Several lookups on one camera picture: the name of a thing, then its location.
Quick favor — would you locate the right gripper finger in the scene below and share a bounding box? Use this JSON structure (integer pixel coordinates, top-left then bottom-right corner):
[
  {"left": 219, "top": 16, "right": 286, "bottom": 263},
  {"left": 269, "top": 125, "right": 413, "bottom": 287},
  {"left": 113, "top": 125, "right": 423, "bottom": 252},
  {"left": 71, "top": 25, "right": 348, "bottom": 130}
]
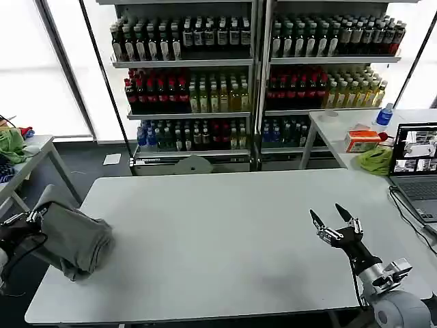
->
[
  {"left": 309, "top": 208, "right": 343, "bottom": 246},
  {"left": 335, "top": 203, "right": 364, "bottom": 237}
]

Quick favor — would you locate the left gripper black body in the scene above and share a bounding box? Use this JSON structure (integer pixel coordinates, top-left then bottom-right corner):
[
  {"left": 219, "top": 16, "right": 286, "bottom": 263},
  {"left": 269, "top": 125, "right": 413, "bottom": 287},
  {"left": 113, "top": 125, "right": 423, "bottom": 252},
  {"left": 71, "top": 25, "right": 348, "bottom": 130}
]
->
[{"left": 0, "top": 212, "right": 39, "bottom": 247}]

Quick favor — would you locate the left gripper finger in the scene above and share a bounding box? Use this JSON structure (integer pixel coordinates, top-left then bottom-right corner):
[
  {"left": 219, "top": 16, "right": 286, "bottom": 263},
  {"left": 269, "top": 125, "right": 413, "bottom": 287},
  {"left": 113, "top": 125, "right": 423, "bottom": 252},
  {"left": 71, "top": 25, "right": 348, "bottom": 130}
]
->
[{"left": 25, "top": 206, "right": 48, "bottom": 223}]

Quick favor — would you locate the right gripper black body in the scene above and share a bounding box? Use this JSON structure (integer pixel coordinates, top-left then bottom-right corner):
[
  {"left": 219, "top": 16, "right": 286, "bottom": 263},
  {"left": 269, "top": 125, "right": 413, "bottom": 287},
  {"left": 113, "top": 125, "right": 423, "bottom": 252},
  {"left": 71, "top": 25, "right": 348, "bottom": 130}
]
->
[{"left": 330, "top": 226, "right": 383, "bottom": 276}]

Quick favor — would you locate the grey printed t-shirt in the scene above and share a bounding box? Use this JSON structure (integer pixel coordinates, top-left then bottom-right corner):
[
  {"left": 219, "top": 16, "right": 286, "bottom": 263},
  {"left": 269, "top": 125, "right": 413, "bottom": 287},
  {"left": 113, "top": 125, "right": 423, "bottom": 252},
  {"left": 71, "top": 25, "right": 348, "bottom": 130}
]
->
[{"left": 33, "top": 183, "right": 115, "bottom": 283}]

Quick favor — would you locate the blue striped cloth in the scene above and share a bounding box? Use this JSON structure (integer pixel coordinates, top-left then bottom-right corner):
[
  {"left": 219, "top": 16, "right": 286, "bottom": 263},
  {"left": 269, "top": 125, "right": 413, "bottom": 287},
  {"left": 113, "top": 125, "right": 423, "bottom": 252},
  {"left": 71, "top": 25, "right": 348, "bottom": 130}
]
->
[{"left": 0, "top": 159, "right": 15, "bottom": 186}]

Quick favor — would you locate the grey side table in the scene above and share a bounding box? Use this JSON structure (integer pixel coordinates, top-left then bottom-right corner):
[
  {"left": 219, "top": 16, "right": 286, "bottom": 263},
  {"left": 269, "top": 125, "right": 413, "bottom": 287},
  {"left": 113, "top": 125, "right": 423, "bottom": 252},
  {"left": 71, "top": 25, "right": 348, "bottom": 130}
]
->
[{"left": 0, "top": 135, "right": 83, "bottom": 219}]

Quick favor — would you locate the green crumpled cloth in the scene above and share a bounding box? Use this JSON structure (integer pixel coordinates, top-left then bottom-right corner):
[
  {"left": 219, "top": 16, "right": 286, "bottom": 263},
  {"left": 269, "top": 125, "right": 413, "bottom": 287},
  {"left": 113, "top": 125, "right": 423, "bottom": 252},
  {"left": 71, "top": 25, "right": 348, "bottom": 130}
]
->
[{"left": 356, "top": 146, "right": 394, "bottom": 177}]

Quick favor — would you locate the orange cardboard box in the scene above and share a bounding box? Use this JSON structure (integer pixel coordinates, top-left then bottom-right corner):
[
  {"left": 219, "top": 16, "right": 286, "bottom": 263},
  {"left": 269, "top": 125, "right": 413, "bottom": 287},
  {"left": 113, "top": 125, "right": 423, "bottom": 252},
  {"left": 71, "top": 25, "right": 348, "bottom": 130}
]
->
[{"left": 343, "top": 124, "right": 382, "bottom": 153}]

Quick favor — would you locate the grey laptop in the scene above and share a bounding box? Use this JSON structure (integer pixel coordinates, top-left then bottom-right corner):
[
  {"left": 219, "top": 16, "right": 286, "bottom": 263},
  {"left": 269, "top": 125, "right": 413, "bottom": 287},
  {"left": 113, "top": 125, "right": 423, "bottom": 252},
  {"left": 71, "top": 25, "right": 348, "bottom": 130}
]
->
[{"left": 388, "top": 122, "right": 437, "bottom": 225}]

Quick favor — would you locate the white desk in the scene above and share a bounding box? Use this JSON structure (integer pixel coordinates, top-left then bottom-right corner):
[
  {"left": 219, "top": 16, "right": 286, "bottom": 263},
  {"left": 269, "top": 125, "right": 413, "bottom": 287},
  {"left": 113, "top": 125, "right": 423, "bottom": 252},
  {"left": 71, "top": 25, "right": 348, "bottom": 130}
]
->
[{"left": 298, "top": 108, "right": 437, "bottom": 178}]

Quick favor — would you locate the blue water bottle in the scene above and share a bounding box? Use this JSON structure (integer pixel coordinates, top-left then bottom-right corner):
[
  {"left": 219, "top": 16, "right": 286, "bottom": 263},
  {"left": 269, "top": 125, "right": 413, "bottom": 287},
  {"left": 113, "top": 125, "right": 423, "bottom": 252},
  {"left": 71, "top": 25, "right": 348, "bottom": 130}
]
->
[{"left": 375, "top": 102, "right": 395, "bottom": 128}]

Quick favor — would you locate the black slanted pole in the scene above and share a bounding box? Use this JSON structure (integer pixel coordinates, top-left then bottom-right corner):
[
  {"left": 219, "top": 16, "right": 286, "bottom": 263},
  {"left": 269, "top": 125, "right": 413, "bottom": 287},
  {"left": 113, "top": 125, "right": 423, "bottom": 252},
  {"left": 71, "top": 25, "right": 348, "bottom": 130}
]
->
[
  {"left": 78, "top": 0, "right": 132, "bottom": 167},
  {"left": 391, "top": 18, "right": 437, "bottom": 103}
]

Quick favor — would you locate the shelf rack with bottles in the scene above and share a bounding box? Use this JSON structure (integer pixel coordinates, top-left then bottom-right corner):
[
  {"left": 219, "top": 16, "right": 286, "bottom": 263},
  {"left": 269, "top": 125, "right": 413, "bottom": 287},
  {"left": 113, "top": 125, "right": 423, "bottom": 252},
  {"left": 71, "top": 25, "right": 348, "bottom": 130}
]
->
[
  {"left": 95, "top": 0, "right": 261, "bottom": 177},
  {"left": 259, "top": 0, "right": 403, "bottom": 169}
]

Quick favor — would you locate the round grey disc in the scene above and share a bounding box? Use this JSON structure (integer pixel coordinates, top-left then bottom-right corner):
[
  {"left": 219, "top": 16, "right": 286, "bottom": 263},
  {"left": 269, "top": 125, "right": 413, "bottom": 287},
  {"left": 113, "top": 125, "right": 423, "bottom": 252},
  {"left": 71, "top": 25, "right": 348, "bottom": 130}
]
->
[{"left": 175, "top": 154, "right": 213, "bottom": 176}]

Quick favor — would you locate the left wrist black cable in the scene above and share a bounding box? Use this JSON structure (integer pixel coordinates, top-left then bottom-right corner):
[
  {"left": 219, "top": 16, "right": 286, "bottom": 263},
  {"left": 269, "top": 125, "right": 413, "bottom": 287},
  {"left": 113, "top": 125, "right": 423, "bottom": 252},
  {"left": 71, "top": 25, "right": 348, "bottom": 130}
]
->
[{"left": 0, "top": 231, "right": 49, "bottom": 286}]

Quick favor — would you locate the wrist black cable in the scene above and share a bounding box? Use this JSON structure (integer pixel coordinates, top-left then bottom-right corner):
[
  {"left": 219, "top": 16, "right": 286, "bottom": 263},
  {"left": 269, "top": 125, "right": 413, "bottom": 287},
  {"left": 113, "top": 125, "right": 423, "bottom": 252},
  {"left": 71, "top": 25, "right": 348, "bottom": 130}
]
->
[
  {"left": 347, "top": 256, "right": 371, "bottom": 312},
  {"left": 0, "top": 231, "right": 49, "bottom": 286}
]

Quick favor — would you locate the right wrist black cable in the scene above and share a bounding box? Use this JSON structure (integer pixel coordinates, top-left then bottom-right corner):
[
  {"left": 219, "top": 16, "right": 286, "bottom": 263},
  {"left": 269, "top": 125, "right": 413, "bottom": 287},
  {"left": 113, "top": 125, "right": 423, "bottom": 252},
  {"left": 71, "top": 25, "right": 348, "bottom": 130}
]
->
[{"left": 347, "top": 256, "right": 371, "bottom": 312}]

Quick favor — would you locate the black laptop cable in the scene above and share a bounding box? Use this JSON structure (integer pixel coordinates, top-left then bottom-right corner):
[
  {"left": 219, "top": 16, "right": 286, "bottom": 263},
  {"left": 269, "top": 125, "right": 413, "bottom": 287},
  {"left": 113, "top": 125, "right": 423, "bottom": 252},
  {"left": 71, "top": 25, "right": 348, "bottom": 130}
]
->
[{"left": 389, "top": 185, "right": 437, "bottom": 258}]

